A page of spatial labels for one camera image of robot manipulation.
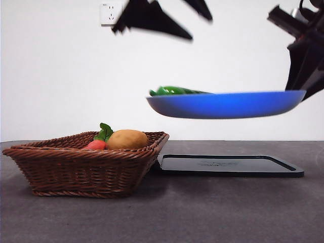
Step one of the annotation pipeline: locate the green pepper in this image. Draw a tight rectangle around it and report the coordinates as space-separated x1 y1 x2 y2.
149 86 216 97

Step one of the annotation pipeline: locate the blue plate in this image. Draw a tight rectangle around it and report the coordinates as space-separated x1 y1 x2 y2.
145 90 307 119

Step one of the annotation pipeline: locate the black flat tray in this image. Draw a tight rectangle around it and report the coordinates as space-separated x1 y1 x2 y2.
151 154 304 179

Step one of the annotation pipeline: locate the tan potato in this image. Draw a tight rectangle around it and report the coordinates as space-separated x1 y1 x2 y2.
105 129 148 150

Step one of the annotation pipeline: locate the orange carrot with green leaves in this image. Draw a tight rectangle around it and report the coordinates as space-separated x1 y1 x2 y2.
82 123 114 150

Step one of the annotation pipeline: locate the brown wicker basket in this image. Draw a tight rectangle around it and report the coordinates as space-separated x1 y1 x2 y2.
2 131 170 198

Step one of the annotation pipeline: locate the white wall socket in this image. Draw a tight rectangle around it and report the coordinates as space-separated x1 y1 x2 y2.
100 2 124 27

